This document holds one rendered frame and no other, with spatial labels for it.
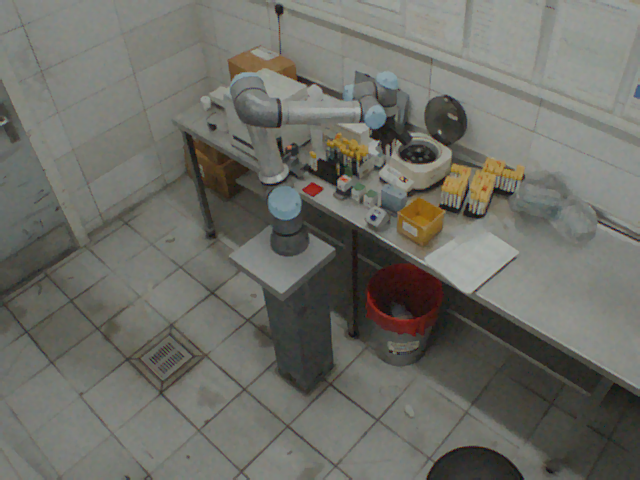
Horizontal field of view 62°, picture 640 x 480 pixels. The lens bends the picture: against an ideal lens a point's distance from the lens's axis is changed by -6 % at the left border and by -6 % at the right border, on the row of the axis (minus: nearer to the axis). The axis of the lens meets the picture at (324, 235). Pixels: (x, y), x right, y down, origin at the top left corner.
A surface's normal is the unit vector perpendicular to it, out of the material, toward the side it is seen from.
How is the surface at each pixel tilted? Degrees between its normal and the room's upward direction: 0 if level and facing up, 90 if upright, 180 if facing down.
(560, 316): 0
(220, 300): 0
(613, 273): 0
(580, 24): 93
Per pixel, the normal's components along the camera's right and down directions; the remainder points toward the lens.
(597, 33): -0.65, 0.61
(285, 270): -0.05, -0.72
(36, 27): 0.74, 0.45
